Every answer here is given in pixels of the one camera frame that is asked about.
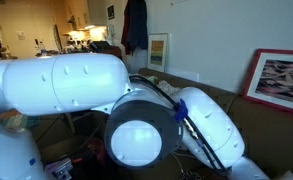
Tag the small framed picture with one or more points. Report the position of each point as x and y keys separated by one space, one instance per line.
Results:
x=157 y=51

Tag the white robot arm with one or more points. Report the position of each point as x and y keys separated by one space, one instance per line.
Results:
x=144 y=124

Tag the brown leather couch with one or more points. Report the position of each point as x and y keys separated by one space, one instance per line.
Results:
x=267 y=133

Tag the red woven round basket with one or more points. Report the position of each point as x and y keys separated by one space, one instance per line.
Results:
x=96 y=146

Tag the shaggy cream pillow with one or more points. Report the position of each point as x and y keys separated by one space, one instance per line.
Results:
x=167 y=88

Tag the dark hanging jacket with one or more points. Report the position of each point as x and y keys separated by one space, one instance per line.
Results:
x=135 y=34

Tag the red framed picture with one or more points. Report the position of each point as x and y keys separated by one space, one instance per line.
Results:
x=270 y=79

